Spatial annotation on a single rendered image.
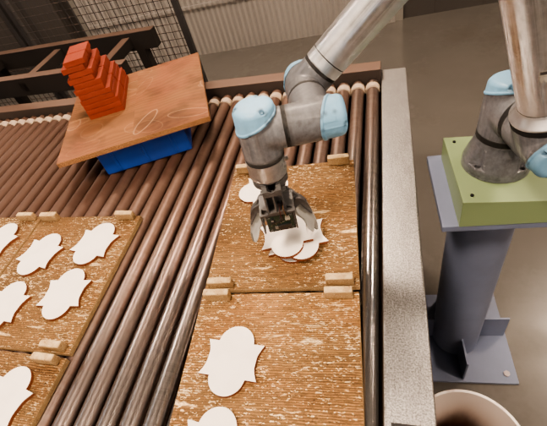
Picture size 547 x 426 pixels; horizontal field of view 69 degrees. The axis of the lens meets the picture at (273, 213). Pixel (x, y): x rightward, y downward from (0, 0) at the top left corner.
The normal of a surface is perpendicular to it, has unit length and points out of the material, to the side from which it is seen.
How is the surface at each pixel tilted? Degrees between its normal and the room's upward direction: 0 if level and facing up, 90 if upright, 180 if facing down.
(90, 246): 0
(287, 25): 90
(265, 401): 0
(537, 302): 0
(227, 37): 90
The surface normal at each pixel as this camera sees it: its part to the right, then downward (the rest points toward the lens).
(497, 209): -0.11, 0.74
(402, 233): -0.22, -0.67
